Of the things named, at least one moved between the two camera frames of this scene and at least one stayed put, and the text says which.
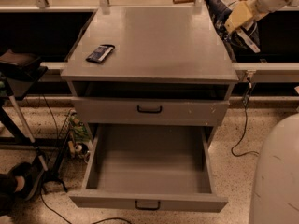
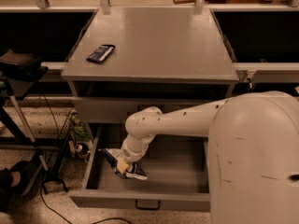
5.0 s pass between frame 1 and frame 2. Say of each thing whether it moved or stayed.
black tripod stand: stayed
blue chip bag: moved
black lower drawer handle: stayed
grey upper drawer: stayed
